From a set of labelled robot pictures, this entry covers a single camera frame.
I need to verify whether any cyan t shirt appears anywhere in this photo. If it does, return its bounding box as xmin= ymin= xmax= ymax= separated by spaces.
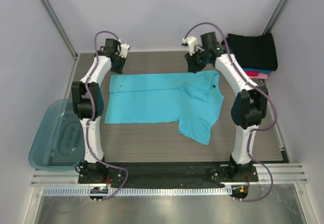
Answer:
xmin=104 ymin=70 xmax=224 ymax=145

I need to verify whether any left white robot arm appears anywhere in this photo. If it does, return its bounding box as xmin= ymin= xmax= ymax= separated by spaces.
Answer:
xmin=71 ymin=39 xmax=130 ymax=183

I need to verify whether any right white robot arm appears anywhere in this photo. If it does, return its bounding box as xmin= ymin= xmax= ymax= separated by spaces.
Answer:
xmin=182 ymin=32 xmax=268 ymax=181

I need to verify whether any magenta folded t shirt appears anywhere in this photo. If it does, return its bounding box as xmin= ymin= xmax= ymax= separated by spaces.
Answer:
xmin=245 ymin=70 xmax=259 ymax=78

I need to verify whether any black folded t shirt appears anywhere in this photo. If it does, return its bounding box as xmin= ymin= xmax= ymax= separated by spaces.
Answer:
xmin=226 ymin=33 xmax=278 ymax=71

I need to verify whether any blue folded t shirt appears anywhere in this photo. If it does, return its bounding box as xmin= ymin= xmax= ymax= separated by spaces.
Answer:
xmin=243 ymin=68 xmax=271 ymax=74

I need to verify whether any pink folded t shirt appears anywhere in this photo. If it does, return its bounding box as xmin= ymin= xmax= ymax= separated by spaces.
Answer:
xmin=252 ymin=73 xmax=268 ymax=80

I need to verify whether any blue transparent plastic bin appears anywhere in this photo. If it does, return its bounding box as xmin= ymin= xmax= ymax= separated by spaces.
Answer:
xmin=28 ymin=99 xmax=85 ymax=172

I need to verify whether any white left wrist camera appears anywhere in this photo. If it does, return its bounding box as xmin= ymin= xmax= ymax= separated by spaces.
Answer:
xmin=117 ymin=39 xmax=130 ymax=59

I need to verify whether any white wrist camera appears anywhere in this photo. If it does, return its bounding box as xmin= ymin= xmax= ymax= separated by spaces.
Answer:
xmin=181 ymin=36 xmax=198 ymax=56
xmin=117 ymin=39 xmax=130 ymax=59

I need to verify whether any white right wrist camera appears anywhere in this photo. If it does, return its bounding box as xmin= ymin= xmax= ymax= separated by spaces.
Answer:
xmin=181 ymin=36 xmax=198 ymax=56

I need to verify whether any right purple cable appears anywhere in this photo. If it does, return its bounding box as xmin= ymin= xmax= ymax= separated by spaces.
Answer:
xmin=183 ymin=22 xmax=279 ymax=203

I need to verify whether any purple cable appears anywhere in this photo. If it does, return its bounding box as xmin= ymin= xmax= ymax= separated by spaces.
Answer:
xmin=85 ymin=30 xmax=129 ymax=201
xmin=183 ymin=22 xmax=279 ymax=203

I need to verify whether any left aluminium corner post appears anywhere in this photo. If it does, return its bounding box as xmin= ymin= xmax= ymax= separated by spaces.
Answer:
xmin=40 ymin=0 xmax=78 ymax=60

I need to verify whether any aluminium corner post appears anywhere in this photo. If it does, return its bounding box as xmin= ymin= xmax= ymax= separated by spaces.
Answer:
xmin=262 ymin=0 xmax=289 ymax=34
xmin=40 ymin=0 xmax=78 ymax=60

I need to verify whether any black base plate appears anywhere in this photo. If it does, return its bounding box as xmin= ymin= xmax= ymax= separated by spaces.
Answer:
xmin=81 ymin=162 xmax=259 ymax=199

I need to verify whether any right aluminium corner post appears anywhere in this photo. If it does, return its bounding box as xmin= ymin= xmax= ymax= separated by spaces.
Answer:
xmin=262 ymin=0 xmax=289 ymax=34

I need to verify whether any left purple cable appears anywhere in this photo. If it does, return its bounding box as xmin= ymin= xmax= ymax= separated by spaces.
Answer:
xmin=85 ymin=30 xmax=129 ymax=201

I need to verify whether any aluminium frame rail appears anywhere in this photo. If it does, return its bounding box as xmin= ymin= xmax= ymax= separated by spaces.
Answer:
xmin=31 ymin=162 xmax=307 ymax=189

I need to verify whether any white slotted cable duct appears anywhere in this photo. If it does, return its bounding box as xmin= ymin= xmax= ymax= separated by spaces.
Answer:
xmin=43 ymin=185 xmax=232 ymax=197

